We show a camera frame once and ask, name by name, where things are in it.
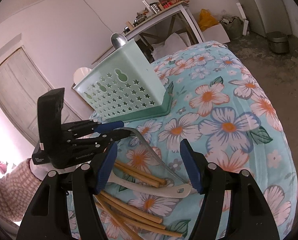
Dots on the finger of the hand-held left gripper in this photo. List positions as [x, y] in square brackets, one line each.
[114, 135]
[109, 126]

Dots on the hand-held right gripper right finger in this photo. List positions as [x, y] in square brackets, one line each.
[189, 165]

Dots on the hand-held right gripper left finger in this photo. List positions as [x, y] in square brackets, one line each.
[106, 167]

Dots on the pile of wooden chopsticks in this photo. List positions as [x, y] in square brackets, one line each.
[139, 174]

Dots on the white plastic spatula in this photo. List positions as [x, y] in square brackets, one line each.
[149, 188]

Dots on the green plastic utensil basket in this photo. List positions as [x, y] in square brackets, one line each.
[144, 62]

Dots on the person's left forearm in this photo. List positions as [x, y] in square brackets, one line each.
[9, 192]

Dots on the floral blanket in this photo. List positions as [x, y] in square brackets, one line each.
[226, 130]

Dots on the white panelled door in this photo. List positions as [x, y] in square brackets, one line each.
[19, 85]

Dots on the metal spoon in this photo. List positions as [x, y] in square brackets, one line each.
[118, 40]

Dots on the white pillow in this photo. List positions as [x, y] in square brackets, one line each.
[174, 41]

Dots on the white-framed wooden-top table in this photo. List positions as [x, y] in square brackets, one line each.
[164, 11]

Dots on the white cardboard box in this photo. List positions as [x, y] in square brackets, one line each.
[216, 33]

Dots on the clutter of boxes and jars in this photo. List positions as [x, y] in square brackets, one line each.
[164, 0]

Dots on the yellow plastic bag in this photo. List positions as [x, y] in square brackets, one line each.
[206, 20]

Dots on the olive cloth bag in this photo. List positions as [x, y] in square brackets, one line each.
[232, 25]

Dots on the metal bin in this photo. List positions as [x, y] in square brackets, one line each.
[277, 42]

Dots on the white narrow board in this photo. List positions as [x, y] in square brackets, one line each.
[244, 22]

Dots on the grey refrigerator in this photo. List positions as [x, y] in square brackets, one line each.
[266, 5]

